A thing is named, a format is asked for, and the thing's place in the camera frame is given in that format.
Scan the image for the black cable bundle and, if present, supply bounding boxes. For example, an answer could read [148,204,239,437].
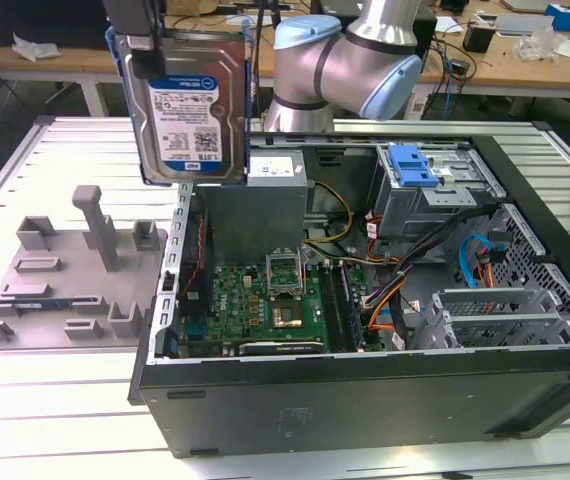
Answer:
[362,204,504,311]

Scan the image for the grey power supply unit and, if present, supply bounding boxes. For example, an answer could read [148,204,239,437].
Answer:
[197,148,309,251]

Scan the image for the metal socket cover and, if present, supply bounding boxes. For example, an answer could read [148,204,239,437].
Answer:
[263,248,307,300]

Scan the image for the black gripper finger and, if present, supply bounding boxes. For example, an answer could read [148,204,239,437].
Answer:
[102,0,167,79]

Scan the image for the orange board power wires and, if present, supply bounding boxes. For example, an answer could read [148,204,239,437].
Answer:
[366,294,401,334]

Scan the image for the black desk cables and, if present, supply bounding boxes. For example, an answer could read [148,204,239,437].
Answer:
[172,13,261,32]

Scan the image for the yellow black supply wires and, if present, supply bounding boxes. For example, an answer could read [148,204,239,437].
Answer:
[304,180,356,246]

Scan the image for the blue plastic latch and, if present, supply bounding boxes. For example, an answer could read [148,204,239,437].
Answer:
[387,143,440,190]

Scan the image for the metal drive cage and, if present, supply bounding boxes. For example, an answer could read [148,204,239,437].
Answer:
[367,142,509,241]

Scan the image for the wooden desk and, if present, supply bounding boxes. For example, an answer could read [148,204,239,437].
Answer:
[0,13,279,119]
[417,0,570,119]

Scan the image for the green motherboard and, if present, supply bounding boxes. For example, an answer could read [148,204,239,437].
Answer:
[169,259,384,359]

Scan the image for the black RAM slot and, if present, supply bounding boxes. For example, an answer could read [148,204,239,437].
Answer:
[335,262,359,351]
[319,262,342,352]
[326,262,350,352]
[342,262,367,350]

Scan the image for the black graphics card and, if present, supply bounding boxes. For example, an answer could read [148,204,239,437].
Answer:
[237,339,324,357]

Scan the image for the orange disk power wire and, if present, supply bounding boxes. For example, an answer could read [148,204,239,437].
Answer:
[477,244,509,289]

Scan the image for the thin blue RAM stick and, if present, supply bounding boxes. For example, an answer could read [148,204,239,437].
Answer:
[12,298,71,310]

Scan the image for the crumpled white plastic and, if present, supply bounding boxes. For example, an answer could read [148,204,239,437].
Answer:
[11,32,61,64]

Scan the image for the blue data wire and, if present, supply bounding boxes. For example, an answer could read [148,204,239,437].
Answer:
[458,232,510,290]

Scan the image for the black computer tower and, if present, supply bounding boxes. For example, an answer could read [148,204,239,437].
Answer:
[0,0,111,51]

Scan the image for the black PC case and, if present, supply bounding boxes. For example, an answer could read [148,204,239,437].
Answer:
[128,119,570,459]

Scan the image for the brown cardboard box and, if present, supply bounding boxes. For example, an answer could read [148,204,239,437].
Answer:
[169,0,222,16]

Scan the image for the small black box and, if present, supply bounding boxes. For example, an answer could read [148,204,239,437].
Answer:
[462,22,496,54]

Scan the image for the CPU socket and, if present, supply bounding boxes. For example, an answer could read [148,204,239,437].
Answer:
[270,298,307,331]

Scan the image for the grey parts rack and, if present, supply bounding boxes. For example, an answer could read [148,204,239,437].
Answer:
[0,184,169,354]

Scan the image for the clear plastic bags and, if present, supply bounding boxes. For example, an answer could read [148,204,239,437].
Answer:
[517,27,566,59]

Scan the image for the hard disk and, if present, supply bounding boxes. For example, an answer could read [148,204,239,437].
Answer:
[104,24,257,187]

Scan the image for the metal disk bay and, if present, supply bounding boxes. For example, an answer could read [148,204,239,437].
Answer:
[414,287,570,351]

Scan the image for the white paper sheet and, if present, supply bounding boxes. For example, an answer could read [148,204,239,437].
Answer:
[434,14,466,35]

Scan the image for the flat grey device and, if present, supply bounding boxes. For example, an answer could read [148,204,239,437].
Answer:
[494,12,556,36]

